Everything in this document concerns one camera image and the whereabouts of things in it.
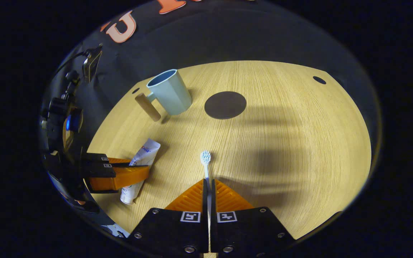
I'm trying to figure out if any black backdrop cloth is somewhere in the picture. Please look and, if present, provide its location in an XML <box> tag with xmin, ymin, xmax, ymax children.
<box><xmin>40</xmin><ymin>0</ymin><xmax>383</xmax><ymax>151</ymax></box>

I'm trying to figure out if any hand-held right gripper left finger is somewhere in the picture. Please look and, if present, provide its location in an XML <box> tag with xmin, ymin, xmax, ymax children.
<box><xmin>127</xmin><ymin>179</ymin><xmax>209</xmax><ymax>255</ymax></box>

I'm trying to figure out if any white toothpaste tube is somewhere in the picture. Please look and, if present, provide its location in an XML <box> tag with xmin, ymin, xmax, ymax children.
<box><xmin>120</xmin><ymin>139</ymin><xmax>161</xmax><ymax>205</ymax></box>

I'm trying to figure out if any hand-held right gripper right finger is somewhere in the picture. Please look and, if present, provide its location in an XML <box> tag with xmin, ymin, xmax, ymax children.
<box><xmin>210</xmin><ymin>179</ymin><xmax>296</xmax><ymax>255</ymax></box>

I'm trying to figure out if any white toothbrush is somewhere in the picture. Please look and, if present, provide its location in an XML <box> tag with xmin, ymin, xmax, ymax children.
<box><xmin>200</xmin><ymin>150</ymin><xmax>213</xmax><ymax>215</ymax></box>

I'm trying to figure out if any light blue cup wooden handle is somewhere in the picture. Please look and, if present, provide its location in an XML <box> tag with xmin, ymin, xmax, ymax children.
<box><xmin>135</xmin><ymin>69</ymin><xmax>193</xmax><ymax>122</ymax></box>

